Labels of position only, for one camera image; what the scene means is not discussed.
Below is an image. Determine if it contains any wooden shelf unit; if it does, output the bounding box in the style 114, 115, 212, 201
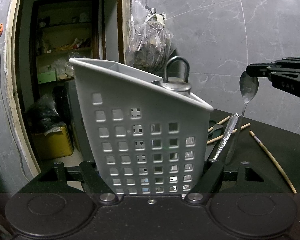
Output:
30, 0, 100, 85

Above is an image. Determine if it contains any wooden door frame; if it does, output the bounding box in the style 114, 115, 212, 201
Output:
4, 0, 134, 178

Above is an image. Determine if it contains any metal weight with loop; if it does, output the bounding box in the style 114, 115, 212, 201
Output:
151, 56, 192, 97

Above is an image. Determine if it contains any purple-banded wooden chopstick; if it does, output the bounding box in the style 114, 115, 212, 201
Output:
249, 130, 297, 194

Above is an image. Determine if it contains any black plastic bag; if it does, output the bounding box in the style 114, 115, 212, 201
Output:
27, 95, 62, 133

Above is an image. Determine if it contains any wall faucet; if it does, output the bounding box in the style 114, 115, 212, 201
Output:
145, 6, 167, 28

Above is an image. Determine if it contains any thin wall cable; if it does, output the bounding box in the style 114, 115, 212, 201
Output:
0, 35, 28, 180

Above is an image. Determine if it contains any silver knife handle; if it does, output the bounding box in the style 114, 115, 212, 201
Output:
212, 113, 239, 161

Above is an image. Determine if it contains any white plastic bag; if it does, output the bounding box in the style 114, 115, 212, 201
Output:
56, 57, 74, 79

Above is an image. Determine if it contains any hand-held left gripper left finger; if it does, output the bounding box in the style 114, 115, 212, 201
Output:
14, 159, 119, 203

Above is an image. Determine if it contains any metal spoon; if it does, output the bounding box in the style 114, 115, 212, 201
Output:
225, 70, 259, 165

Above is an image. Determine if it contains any white perforated utensil basket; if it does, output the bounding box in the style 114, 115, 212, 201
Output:
69, 57, 214, 195

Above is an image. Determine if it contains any green box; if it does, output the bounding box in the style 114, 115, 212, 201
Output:
38, 70, 57, 84

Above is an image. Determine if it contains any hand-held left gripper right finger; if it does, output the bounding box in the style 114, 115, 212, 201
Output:
185, 159, 288, 203

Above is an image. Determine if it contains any yellow box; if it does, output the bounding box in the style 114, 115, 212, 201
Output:
31, 122, 74, 160

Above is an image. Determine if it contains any clear hanging plastic bag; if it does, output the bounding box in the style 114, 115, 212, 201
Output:
125, 0, 174, 74

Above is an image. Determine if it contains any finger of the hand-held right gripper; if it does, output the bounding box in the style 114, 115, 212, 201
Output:
246, 56, 300, 78
267, 71, 300, 98

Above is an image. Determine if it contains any grey cabinet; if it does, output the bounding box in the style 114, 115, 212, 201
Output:
54, 80, 83, 155

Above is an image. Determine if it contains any plain wooden chopstick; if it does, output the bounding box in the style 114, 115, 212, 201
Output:
208, 116, 230, 132
206, 123, 251, 145

